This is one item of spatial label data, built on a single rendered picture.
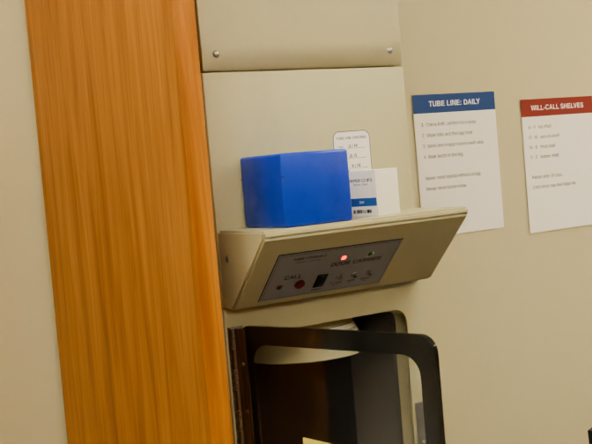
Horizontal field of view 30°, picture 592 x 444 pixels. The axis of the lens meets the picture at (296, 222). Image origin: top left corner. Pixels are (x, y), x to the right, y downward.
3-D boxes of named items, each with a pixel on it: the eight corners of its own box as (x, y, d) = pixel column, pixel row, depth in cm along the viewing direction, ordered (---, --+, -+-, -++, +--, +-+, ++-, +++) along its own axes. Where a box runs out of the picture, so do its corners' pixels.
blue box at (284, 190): (245, 227, 141) (239, 158, 141) (310, 220, 146) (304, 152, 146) (286, 228, 133) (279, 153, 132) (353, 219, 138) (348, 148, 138)
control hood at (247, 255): (222, 309, 140) (215, 231, 140) (421, 277, 157) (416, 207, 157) (269, 315, 130) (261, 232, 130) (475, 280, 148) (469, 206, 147)
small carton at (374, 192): (347, 217, 146) (344, 172, 145) (370, 214, 149) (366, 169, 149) (378, 216, 142) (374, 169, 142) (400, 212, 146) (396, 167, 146)
